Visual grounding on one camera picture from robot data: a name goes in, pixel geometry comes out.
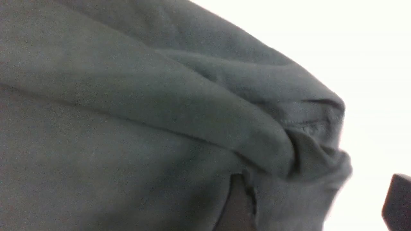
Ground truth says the dark gray long-sleeve top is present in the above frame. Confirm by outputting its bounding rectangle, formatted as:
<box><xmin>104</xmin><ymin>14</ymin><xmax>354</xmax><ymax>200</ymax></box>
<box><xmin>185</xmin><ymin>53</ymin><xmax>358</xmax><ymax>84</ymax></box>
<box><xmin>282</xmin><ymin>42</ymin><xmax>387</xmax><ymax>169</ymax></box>
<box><xmin>1</xmin><ymin>0</ymin><xmax>352</xmax><ymax>231</ymax></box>

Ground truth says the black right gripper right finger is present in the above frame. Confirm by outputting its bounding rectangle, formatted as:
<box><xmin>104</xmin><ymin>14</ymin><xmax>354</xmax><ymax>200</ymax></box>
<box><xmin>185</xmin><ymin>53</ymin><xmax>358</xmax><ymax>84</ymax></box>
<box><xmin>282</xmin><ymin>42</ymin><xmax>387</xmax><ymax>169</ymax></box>
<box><xmin>381</xmin><ymin>174</ymin><xmax>411</xmax><ymax>231</ymax></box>

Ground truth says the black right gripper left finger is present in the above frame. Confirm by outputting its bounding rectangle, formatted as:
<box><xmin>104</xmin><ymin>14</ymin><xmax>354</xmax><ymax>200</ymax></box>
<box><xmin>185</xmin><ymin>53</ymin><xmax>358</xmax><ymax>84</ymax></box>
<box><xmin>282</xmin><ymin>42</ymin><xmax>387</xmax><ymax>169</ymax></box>
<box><xmin>214</xmin><ymin>174</ymin><xmax>256</xmax><ymax>231</ymax></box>

